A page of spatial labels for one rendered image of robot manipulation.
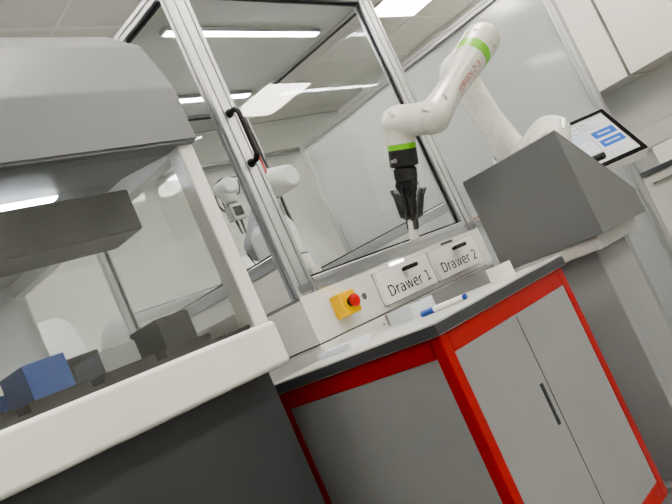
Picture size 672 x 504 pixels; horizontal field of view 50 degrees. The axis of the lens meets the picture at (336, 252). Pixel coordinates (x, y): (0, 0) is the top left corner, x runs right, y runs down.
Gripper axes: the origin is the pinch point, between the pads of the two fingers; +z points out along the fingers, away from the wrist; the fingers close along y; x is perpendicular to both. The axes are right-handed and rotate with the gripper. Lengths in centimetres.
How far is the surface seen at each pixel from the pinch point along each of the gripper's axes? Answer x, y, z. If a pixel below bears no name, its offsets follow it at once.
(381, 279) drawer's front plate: -12.3, -6.1, 13.6
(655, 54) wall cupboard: 327, -21, -56
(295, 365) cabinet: -46, -16, 32
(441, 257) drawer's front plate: 22.6, -5.8, 14.3
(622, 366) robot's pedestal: 16, 57, 46
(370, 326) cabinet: -24.1, -3.6, 25.5
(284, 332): -46, -18, 21
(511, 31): 165, -41, -73
